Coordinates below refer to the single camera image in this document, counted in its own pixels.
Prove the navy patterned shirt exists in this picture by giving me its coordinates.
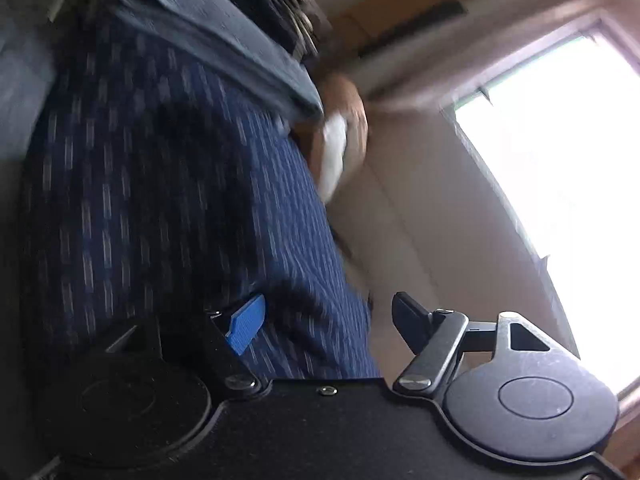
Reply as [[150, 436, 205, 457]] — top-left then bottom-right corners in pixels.
[[20, 15, 381, 381]]

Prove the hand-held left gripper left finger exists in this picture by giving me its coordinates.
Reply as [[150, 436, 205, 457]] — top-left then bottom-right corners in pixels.
[[102, 294, 267, 397]]

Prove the person's right hand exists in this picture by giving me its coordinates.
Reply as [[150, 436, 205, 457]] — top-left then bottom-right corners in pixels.
[[292, 72, 371, 201]]

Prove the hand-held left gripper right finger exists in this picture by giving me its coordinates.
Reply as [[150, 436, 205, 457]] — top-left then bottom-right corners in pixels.
[[391, 291, 581, 398]]

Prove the bright window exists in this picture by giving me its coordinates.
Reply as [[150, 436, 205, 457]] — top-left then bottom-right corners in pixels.
[[440, 20, 640, 401]]

